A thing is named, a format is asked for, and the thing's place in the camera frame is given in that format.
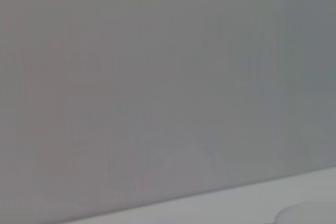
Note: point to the clear plastic cup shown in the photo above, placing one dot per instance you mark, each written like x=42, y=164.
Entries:
x=309, y=216

